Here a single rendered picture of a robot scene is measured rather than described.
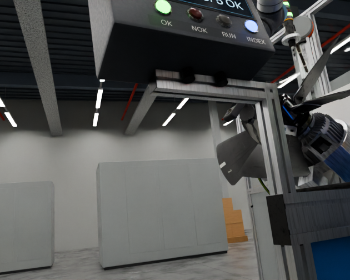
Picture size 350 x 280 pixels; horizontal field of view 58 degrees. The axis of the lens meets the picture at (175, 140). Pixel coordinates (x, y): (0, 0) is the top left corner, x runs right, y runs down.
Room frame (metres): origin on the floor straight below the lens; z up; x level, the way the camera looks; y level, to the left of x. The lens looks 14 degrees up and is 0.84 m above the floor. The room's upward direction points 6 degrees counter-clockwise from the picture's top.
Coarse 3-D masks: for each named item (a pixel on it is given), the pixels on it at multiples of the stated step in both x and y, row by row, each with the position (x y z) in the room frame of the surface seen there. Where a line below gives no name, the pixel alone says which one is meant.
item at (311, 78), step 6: (330, 48) 1.11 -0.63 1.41; (324, 54) 1.11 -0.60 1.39; (318, 60) 1.10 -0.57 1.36; (324, 60) 1.17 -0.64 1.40; (318, 66) 1.15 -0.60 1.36; (324, 66) 1.25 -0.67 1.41; (312, 72) 1.14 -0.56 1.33; (318, 72) 1.20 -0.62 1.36; (306, 78) 1.13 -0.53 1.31; (312, 78) 1.18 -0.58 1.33; (306, 84) 1.17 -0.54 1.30; (312, 84) 1.22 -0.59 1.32; (306, 90) 1.20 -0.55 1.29; (306, 96) 1.22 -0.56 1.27
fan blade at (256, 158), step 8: (288, 136) 1.09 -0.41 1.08; (288, 144) 1.06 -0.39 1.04; (296, 144) 1.06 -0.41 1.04; (256, 152) 1.07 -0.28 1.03; (296, 152) 1.03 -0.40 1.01; (248, 160) 1.07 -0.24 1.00; (256, 160) 1.05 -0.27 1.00; (296, 160) 1.01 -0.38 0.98; (304, 160) 1.00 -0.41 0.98; (248, 168) 1.05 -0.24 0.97; (256, 168) 1.03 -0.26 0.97; (264, 168) 1.02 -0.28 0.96; (296, 168) 0.98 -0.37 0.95; (304, 168) 0.97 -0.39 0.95; (248, 176) 1.03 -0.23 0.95; (256, 176) 1.01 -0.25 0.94; (264, 176) 1.00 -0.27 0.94; (296, 176) 0.95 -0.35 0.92
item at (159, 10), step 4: (160, 0) 0.37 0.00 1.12; (156, 4) 0.36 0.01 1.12; (160, 4) 0.36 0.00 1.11; (164, 4) 0.36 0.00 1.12; (168, 4) 0.37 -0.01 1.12; (156, 8) 0.36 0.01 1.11; (160, 8) 0.36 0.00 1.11; (164, 8) 0.36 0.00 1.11; (168, 8) 0.37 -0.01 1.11; (160, 12) 0.37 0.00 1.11; (164, 12) 0.37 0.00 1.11; (168, 12) 0.37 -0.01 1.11
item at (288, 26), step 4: (288, 20) 1.08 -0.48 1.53; (292, 20) 1.08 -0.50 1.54; (284, 24) 1.09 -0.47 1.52; (288, 24) 1.08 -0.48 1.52; (292, 24) 1.08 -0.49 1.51; (284, 28) 1.09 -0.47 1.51; (288, 28) 1.08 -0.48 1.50; (292, 28) 1.08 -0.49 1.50; (288, 32) 1.08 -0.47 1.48; (292, 32) 1.08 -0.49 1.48; (292, 40) 1.08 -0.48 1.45; (292, 44) 1.08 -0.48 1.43
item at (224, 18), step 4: (220, 16) 0.41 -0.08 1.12; (224, 16) 0.41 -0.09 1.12; (228, 16) 0.41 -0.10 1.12; (216, 20) 0.41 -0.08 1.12; (220, 20) 0.41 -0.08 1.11; (224, 20) 0.41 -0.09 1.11; (228, 20) 0.41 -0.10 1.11; (220, 24) 0.41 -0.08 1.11; (224, 24) 0.41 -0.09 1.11; (228, 24) 0.41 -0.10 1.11
